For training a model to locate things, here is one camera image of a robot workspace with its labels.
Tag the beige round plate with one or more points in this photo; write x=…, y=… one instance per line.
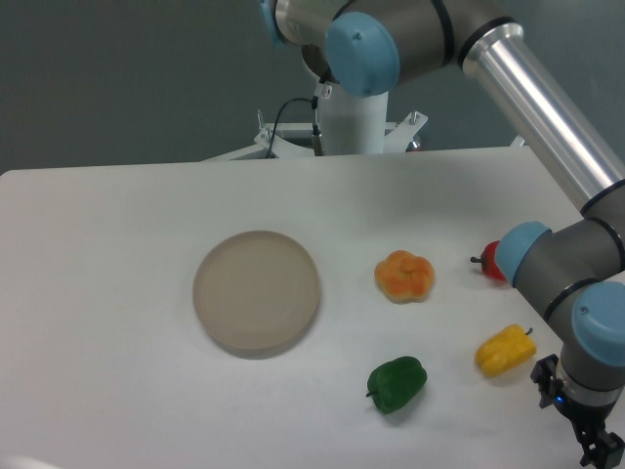
x=256, y=293

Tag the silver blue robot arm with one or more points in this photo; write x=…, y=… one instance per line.
x=567, y=276

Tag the green bell pepper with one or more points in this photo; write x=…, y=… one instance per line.
x=392, y=385

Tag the red bell pepper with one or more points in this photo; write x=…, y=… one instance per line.
x=487, y=262

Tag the orange bread roll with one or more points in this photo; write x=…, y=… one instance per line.
x=404, y=277

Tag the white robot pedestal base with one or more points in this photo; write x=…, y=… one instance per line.
x=331, y=123

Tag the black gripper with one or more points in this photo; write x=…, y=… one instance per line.
x=586, y=409

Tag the yellow bell pepper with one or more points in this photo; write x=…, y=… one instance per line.
x=505, y=350

